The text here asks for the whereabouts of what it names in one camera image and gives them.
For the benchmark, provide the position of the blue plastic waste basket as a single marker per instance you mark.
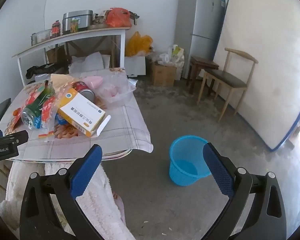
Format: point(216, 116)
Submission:
point(182, 172)

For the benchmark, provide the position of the dark wooden stool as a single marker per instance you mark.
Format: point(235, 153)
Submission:
point(202, 62)

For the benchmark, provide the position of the grey refrigerator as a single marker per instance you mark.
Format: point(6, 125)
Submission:
point(200, 17)

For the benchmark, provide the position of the white plastic stick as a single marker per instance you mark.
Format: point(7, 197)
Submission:
point(103, 126)

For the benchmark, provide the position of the pink cloth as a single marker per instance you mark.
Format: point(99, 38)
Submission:
point(93, 81)

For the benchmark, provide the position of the yellow plastic bag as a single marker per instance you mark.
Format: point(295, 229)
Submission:
point(137, 43)

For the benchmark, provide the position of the white plastic bags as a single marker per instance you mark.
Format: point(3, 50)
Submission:
point(165, 58)

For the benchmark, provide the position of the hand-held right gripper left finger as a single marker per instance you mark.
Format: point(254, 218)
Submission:
point(86, 172)

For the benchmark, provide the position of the green and white packet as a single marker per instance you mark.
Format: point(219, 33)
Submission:
point(177, 51)

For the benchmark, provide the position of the white pillow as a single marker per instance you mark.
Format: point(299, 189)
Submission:
point(88, 61)

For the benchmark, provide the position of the red drink can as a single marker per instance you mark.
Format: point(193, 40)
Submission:
point(81, 86)

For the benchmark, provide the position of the white desk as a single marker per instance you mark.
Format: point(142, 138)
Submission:
point(90, 31)

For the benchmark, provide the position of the dark sauce bottle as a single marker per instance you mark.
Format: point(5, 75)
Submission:
point(56, 30)

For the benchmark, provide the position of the white mattress with blue edge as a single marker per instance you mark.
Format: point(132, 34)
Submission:
point(265, 67)

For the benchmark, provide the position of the large cardboard box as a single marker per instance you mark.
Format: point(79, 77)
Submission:
point(163, 75)

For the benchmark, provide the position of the clear glass container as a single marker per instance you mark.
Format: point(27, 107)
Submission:
point(41, 37)

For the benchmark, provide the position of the clear plastic bag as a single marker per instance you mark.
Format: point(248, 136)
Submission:
point(117, 90)

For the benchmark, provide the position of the orange plastic bag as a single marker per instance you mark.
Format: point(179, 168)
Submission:
point(118, 17)

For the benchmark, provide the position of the fluffy white blanket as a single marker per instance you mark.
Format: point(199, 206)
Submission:
point(100, 200)

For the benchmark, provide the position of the black bag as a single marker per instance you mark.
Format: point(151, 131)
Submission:
point(47, 68)

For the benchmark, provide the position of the wooden chair with dark seat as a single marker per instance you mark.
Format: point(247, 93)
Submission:
point(227, 78)

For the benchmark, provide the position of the small cardboard box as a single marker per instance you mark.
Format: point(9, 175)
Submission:
point(55, 55)

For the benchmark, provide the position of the yellow and white medicine box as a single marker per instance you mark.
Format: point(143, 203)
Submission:
point(82, 110)

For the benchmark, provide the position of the metal box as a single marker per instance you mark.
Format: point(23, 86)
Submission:
point(81, 17)

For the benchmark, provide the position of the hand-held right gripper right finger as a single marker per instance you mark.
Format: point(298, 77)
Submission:
point(218, 172)

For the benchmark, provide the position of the checked tablecloth table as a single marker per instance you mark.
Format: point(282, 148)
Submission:
point(130, 130)

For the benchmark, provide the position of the glass jar with green label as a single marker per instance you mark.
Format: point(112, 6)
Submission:
point(74, 26)

